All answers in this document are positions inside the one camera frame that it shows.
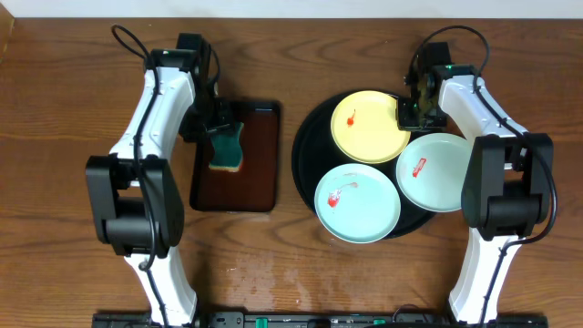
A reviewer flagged green yellow sponge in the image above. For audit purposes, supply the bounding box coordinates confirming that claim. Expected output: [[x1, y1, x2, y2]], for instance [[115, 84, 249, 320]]
[[209, 122, 244, 172]]

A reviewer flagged yellow plate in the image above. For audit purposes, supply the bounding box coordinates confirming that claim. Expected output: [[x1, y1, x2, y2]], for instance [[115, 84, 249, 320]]
[[330, 90, 411, 164]]

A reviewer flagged light blue front plate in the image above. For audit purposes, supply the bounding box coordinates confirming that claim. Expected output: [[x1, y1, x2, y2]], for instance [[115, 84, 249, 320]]
[[313, 163, 401, 244]]

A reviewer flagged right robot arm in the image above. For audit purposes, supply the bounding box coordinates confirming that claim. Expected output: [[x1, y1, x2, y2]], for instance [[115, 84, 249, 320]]
[[396, 62, 557, 327]]

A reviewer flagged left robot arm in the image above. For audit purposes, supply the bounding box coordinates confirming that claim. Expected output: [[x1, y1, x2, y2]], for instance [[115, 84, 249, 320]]
[[86, 46, 242, 327]]

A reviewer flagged rectangular brown water tray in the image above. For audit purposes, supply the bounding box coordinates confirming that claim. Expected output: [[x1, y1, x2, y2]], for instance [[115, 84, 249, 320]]
[[189, 100, 281, 212]]

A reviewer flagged round black tray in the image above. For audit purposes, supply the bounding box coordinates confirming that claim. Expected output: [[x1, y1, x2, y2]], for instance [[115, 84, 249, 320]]
[[291, 90, 435, 239]]

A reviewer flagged light green right plate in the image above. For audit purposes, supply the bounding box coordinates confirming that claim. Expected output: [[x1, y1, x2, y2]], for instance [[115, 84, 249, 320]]
[[395, 133, 471, 212]]

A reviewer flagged cardboard box corner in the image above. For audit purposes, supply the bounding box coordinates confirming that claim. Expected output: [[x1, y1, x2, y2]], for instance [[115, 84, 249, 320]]
[[0, 5, 15, 61]]

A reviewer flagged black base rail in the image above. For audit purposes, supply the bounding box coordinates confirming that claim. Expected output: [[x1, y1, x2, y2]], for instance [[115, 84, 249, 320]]
[[91, 312, 549, 328]]

